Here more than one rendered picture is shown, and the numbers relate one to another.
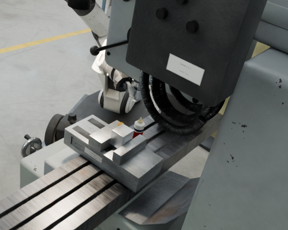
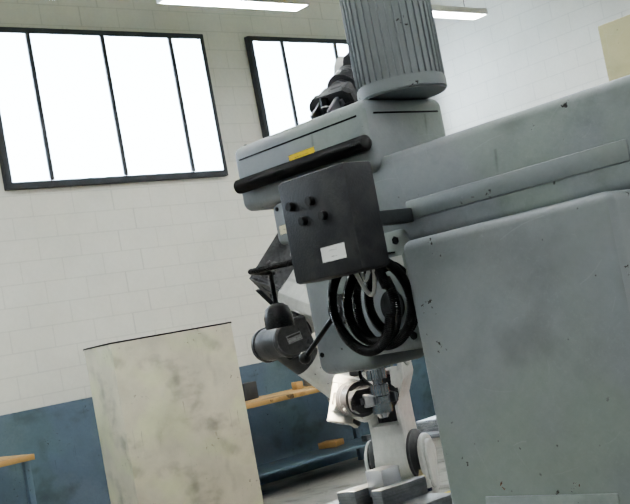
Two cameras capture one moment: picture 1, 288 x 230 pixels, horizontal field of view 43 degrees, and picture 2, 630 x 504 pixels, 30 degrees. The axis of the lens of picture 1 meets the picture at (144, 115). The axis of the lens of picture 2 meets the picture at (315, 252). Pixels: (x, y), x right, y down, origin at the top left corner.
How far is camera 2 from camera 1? 1.81 m
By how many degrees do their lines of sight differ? 40
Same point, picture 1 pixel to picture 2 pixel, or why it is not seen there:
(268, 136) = (449, 295)
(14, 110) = not seen: outside the picture
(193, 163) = not seen: outside the picture
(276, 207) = (493, 364)
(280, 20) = (435, 206)
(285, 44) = (450, 224)
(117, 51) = (329, 345)
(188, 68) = (334, 249)
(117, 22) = (318, 310)
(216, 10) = (331, 194)
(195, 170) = not seen: outside the picture
